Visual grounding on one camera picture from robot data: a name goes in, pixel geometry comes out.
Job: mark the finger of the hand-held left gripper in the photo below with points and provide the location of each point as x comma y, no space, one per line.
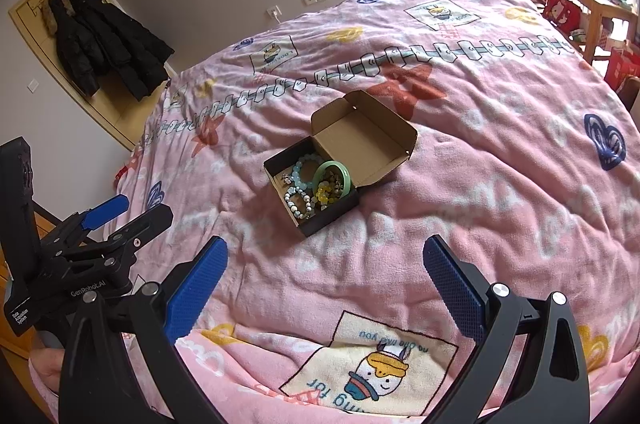
145,224
107,210

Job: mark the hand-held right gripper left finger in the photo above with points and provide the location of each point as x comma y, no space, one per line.
195,294

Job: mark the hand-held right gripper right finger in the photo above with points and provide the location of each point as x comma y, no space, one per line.
452,294

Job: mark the black cardboard box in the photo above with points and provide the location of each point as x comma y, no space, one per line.
380,139

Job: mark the green jade bangle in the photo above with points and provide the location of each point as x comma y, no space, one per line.
337,165

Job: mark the person's left hand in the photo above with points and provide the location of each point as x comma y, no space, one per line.
47,371

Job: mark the pink printed blanket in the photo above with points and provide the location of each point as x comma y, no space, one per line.
475,204

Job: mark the black coat with fur hood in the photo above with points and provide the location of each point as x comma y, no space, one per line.
67,49

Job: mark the black puffer coat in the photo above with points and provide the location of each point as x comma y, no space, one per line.
125,44

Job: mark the red paper bag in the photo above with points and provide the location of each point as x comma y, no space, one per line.
622,69

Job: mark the red bag with white figure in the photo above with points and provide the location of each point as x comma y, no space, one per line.
562,10

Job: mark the wooden table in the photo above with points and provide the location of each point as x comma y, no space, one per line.
595,9

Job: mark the white light switch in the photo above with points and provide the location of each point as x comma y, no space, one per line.
34,85

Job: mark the white wall socket with plug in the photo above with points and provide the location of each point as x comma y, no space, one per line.
274,12

